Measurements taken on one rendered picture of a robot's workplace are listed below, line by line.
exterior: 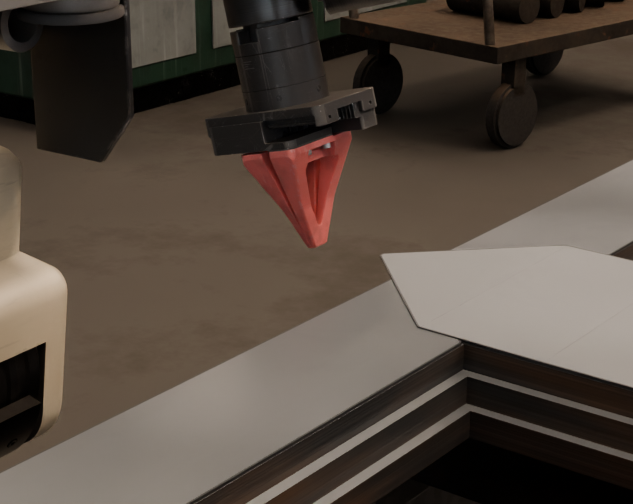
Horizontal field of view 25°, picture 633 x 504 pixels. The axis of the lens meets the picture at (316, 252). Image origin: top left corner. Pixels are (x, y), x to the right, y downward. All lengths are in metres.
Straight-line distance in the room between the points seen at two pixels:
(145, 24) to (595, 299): 3.98
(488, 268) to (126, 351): 2.11
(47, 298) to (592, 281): 0.43
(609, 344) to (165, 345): 2.24
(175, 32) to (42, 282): 3.82
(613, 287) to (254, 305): 2.34
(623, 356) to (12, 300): 0.49
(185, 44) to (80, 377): 2.25
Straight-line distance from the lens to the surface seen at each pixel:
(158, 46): 4.87
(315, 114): 0.93
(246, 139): 0.97
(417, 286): 0.91
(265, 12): 0.95
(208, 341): 3.04
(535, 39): 4.44
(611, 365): 0.81
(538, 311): 0.88
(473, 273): 0.93
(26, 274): 1.13
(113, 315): 3.20
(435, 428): 0.81
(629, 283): 0.93
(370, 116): 0.97
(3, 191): 1.13
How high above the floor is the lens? 1.19
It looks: 20 degrees down
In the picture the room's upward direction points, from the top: straight up
